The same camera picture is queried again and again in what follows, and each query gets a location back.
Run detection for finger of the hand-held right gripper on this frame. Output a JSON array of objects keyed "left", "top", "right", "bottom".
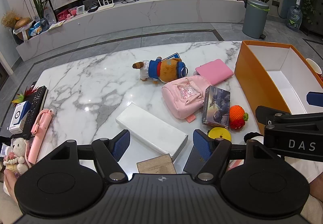
[
  {"left": 255, "top": 105, "right": 323, "bottom": 130},
  {"left": 306, "top": 91, "right": 323, "bottom": 107}
]

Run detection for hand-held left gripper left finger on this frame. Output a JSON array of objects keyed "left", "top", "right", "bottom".
[{"left": 47, "top": 129, "right": 131, "bottom": 183}]

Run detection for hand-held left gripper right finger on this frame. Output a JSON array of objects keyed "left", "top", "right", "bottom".
[{"left": 193, "top": 129, "right": 278, "bottom": 183}]

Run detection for white long box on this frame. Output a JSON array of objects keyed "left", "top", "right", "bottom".
[{"left": 115, "top": 102, "right": 188, "bottom": 160}]

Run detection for crocheted orange and strawberry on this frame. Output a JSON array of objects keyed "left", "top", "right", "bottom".
[{"left": 228, "top": 105, "right": 249, "bottom": 130}]

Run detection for dark illustrated box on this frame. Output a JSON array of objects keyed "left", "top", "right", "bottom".
[{"left": 201, "top": 85, "right": 231, "bottom": 130}]

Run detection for orange cardboard box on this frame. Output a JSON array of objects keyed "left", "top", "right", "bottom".
[{"left": 234, "top": 40, "right": 323, "bottom": 116}]

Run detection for pink small backpack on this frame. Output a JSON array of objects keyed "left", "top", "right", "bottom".
[{"left": 161, "top": 75, "right": 211, "bottom": 123}]

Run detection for pink case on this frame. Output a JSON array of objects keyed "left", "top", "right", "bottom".
[{"left": 195, "top": 60, "right": 234, "bottom": 85}]

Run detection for brown plush bear blue cap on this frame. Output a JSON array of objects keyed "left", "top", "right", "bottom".
[{"left": 132, "top": 56, "right": 188, "bottom": 85}]

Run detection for black and white plush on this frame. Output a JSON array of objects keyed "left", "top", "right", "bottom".
[{"left": 243, "top": 132, "right": 265, "bottom": 144}]

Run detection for red paper cup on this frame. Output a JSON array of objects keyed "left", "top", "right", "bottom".
[{"left": 305, "top": 58, "right": 323, "bottom": 75}]

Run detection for brown wooden block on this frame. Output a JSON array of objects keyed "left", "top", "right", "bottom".
[{"left": 136, "top": 153, "right": 177, "bottom": 174}]

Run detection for person's right leg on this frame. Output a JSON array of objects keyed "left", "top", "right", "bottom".
[{"left": 301, "top": 176, "right": 323, "bottom": 224}]

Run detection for person's leg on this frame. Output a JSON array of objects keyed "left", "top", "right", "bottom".
[
  {"left": 301, "top": 176, "right": 323, "bottom": 224},
  {"left": 0, "top": 169, "right": 24, "bottom": 224}
]

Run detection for dark cabinet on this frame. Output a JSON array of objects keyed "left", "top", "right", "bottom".
[{"left": 301, "top": 11, "right": 323, "bottom": 36}]

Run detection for blue water jug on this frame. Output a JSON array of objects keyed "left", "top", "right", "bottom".
[{"left": 286, "top": 0, "right": 303, "bottom": 32}]

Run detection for pink selfie stick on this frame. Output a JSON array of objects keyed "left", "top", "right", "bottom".
[{"left": 28, "top": 109, "right": 55, "bottom": 164}]

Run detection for grey trash bin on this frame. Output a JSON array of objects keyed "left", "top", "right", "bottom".
[{"left": 242, "top": 0, "right": 270, "bottom": 39}]

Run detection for black remote control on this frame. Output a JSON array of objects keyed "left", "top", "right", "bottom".
[{"left": 25, "top": 86, "right": 48, "bottom": 127}]

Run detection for white crocheted bunny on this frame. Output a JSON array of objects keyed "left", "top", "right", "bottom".
[{"left": 3, "top": 137, "right": 31, "bottom": 176}]

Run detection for white and blue box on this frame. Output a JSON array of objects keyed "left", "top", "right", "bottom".
[{"left": 8, "top": 101, "right": 32, "bottom": 135}]

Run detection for colourful feather ornament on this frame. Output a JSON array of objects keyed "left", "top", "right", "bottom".
[{"left": 11, "top": 87, "right": 38, "bottom": 104}]

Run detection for white packet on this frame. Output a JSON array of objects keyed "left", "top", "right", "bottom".
[{"left": 0, "top": 144, "right": 12, "bottom": 158}]

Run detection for white marble tv cabinet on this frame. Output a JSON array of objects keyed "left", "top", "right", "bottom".
[{"left": 15, "top": 0, "right": 250, "bottom": 61}]

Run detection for person's left leg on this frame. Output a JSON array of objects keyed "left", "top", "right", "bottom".
[{"left": 0, "top": 169, "right": 24, "bottom": 224}]

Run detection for papers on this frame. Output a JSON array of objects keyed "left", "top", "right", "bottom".
[{"left": 48, "top": 21, "right": 66, "bottom": 31}]

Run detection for white router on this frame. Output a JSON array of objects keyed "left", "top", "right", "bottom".
[{"left": 96, "top": 0, "right": 115, "bottom": 12}]

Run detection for blue snack packet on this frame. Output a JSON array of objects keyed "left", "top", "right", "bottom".
[{"left": 29, "top": 21, "right": 43, "bottom": 37}]

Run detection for brown round ornament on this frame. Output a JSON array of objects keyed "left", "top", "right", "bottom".
[{"left": 13, "top": 17, "right": 33, "bottom": 41}]

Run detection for snake plant in glass vase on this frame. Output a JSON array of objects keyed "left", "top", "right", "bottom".
[{"left": 31, "top": 0, "right": 55, "bottom": 31}]

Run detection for dried flower bouquet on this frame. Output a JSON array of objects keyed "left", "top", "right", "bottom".
[{"left": 1, "top": 10, "right": 21, "bottom": 29}]

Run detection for picture frame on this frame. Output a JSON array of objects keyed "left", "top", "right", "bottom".
[{"left": 45, "top": 0, "right": 57, "bottom": 24}]

